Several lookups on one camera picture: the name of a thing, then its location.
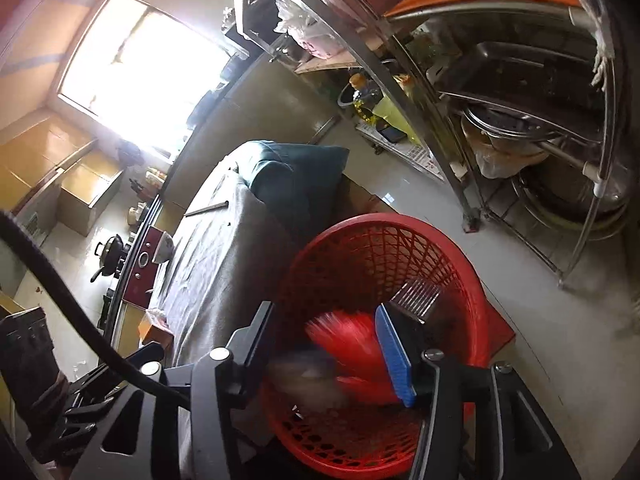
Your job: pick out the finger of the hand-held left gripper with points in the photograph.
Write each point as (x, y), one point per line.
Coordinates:
(145, 352)

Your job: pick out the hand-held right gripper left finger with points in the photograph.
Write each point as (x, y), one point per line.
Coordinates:
(252, 350)

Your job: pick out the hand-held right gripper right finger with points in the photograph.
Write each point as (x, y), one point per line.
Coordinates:
(395, 355)

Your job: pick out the red crinkly snack packet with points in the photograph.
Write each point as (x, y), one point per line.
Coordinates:
(345, 335)

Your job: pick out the striped grey box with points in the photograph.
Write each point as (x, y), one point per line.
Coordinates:
(415, 300)

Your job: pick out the red plastic basket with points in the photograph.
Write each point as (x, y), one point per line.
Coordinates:
(380, 255)

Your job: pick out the dark red oven front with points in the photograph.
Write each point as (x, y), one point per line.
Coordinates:
(142, 270)

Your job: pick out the round table with grey cloth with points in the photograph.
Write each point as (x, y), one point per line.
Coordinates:
(215, 260)

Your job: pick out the white ceramic bowl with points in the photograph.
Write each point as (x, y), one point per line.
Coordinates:
(166, 250)

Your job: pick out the black wok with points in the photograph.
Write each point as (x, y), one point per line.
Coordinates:
(111, 252)

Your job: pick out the thin wooden chopstick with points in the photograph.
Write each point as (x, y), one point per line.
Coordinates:
(205, 209)

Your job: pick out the printed paper flyer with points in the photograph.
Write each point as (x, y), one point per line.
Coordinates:
(420, 157)

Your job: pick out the clear plastic bag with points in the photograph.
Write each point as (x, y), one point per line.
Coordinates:
(505, 157)

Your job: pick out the large steel pot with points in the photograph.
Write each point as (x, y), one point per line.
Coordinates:
(575, 200)

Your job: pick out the yellow plastic bag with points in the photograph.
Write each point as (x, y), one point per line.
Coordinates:
(395, 115)

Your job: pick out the cooking oil bottle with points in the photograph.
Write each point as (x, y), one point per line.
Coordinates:
(364, 97)

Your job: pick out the round steel basins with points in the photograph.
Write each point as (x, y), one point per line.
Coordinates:
(510, 122)

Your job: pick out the steel storage rack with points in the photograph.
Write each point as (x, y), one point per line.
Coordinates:
(598, 182)

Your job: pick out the bright window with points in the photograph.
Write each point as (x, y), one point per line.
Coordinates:
(140, 70)

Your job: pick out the rectangular steel tray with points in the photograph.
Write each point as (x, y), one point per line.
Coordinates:
(525, 75)

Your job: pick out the pink plastic bag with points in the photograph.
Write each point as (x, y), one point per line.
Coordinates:
(322, 42)

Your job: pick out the white plastic bag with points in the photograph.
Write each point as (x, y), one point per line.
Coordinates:
(295, 12)

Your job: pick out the yellow wall cabinets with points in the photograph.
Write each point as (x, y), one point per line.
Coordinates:
(60, 170)

